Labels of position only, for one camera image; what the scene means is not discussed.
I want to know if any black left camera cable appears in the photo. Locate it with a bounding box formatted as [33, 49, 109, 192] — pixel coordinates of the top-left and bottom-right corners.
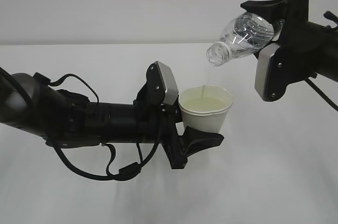
[33, 72, 162, 182]

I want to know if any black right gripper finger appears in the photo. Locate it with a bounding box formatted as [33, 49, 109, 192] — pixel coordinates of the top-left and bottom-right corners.
[240, 0, 288, 21]

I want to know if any black right camera cable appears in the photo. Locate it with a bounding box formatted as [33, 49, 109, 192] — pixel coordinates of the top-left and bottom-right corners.
[303, 10, 338, 111]

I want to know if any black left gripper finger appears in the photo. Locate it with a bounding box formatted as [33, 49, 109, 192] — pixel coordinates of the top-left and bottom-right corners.
[182, 126, 224, 157]

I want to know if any clear water bottle green label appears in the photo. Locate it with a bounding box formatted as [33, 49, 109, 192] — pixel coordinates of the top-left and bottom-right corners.
[206, 12, 275, 67]

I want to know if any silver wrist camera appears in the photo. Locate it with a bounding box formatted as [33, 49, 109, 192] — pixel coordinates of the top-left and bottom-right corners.
[254, 42, 317, 102]
[146, 61, 179, 106]

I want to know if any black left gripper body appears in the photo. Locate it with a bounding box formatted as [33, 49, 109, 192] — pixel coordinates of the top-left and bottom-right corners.
[134, 83, 187, 169]

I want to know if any white paper cup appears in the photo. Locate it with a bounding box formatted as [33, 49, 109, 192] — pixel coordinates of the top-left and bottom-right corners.
[178, 85, 233, 133]

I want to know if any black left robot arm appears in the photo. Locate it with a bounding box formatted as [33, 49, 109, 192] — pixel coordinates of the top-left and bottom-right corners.
[1, 62, 224, 169]

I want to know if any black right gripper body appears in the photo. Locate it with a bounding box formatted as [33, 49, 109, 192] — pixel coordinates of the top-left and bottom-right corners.
[267, 0, 330, 60]

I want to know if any black camera cable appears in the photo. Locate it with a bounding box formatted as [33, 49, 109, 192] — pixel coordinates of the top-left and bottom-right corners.
[303, 10, 338, 111]
[33, 72, 162, 182]

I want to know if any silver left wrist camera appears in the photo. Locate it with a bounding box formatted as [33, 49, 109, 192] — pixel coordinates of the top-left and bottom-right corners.
[146, 61, 179, 106]

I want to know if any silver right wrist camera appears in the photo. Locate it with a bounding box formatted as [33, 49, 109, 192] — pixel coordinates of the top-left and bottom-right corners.
[254, 42, 317, 102]

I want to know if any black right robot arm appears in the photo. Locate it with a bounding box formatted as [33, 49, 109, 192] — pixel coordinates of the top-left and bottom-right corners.
[240, 0, 337, 88]

